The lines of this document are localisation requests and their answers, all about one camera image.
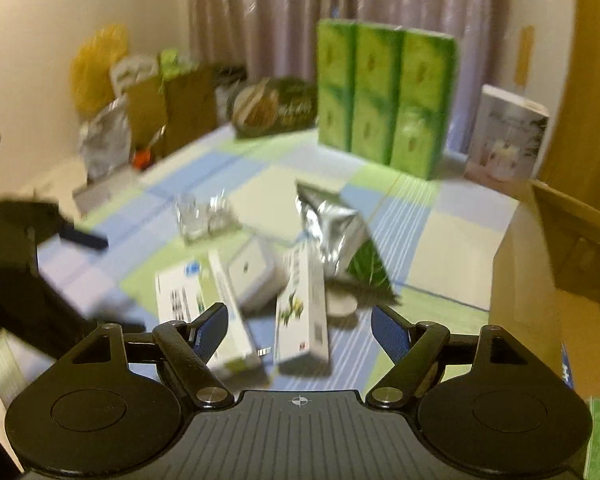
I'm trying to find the silver foil bag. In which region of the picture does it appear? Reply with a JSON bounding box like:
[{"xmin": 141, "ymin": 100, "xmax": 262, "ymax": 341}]
[{"xmin": 296, "ymin": 180, "xmax": 402, "ymax": 306}]

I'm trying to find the wooden door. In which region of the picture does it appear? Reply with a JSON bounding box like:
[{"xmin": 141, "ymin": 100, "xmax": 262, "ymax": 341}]
[{"xmin": 537, "ymin": 0, "xmax": 600, "ymax": 306}]

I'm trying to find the clear packet of metal clips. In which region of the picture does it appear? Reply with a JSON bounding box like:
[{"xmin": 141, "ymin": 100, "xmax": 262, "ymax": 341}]
[{"xmin": 175, "ymin": 190, "xmax": 241, "ymax": 244}]

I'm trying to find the crumpled silver bag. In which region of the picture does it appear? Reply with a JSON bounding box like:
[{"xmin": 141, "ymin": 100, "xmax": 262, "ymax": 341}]
[{"xmin": 78, "ymin": 96, "xmax": 134, "ymax": 182}]

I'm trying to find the green tissue multipack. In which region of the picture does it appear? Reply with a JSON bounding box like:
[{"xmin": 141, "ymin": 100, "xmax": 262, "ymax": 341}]
[{"xmin": 316, "ymin": 19, "xmax": 460, "ymax": 180}]

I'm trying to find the pale patterned curtain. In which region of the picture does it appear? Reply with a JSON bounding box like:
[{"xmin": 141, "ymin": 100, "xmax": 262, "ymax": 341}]
[{"xmin": 187, "ymin": 0, "xmax": 511, "ymax": 157}]

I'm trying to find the white appliance box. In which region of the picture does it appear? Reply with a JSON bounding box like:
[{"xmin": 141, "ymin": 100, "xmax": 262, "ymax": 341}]
[{"xmin": 463, "ymin": 85, "xmax": 551, "ymax": 184}]

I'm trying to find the white blue medicine box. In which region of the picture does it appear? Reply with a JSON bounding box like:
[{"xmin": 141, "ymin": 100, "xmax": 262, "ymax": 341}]
[{"xmin": 155, "ymin": 250, "xmax": 264, "ymax": 376}]

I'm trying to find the white plastic bag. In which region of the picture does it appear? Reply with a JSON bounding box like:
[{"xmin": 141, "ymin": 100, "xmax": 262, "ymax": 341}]
[{"xmin": 110, "ymin": 55, "xmax": 164, "ymax": 97}]

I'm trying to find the white square night light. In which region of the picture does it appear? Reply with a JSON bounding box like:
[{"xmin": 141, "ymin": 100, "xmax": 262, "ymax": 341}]
[{"xmin": 228, "ymin": 237, "xmax": 289, "ymax": 313}]

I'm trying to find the yellow plastic bag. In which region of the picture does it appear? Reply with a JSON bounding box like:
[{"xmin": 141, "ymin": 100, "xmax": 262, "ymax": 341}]
[{"xmin": 71, "ymin": 24, "xmax": 130, "ymax": 114}]

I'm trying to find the white green medicine box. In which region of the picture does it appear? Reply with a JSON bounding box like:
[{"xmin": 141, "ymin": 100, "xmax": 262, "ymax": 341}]
[{"xmin": 274, "ymin": 245, "xmax": 330, "ymax": 367}]

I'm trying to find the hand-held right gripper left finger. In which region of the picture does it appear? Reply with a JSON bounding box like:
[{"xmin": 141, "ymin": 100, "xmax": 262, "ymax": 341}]
[{"xmin": 73, "ymin": 302, "xmax": 234, "ymax": 409}]

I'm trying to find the dark green food tray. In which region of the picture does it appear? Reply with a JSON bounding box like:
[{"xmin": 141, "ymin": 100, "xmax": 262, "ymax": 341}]
[{"xmin": 231, "ymin": 77, "xmax": 319, "ymax": 140}]

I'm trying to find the brown paper bag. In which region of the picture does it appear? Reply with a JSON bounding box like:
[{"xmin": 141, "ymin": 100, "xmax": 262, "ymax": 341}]
[
  {"xmin": 162, "ymin": 66, "xmax": 219, "ymax": 159},
  {"xmin": 125, "ymin": 77, "xmax": 170, "ymax": 145}
]

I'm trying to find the checked cloth desktop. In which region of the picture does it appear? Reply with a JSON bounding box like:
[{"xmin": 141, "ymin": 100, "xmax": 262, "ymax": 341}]
[{"xmin": 0, "ymin": 124, "xmax": 527, "ymax": 480}]

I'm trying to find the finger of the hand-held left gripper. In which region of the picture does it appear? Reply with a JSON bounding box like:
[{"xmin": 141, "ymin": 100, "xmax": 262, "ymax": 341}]
[
  {"xmin": 55, "ymin": 222, "xmax": 110, "ymax": 252},
  {"xmin": 96, "ymin": 317, "xmax": 147, "ymax": 335}
]

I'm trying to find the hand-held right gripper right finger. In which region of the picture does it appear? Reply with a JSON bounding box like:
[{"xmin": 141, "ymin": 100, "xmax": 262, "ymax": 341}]
[{"xmin": 365, "ymin": 304, "xmax": 524, "ymax": 411}]

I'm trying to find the small green packet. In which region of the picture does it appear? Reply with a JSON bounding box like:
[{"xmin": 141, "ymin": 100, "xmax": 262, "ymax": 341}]
[{"xmin": 159, "ymin": 50, "xmax": 197, "ymax": 79}]

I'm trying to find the grey flat packet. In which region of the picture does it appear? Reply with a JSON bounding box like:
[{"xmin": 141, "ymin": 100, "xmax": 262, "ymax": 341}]
[{"xmin": 72, "ymin": 172, "xmax": 144, "ymax": 216}]

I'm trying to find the white plastic spoon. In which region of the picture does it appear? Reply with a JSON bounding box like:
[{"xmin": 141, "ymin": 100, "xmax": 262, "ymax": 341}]
[{"xmin": 326, "ymin": 290, "xmax": 357, "ymax": 317}]

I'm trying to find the brown cardboard box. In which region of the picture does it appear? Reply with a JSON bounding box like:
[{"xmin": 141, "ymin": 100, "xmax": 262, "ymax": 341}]
[{"xmin": 487, "ymin": 180, "xmax": 600, "ymax": 480}]

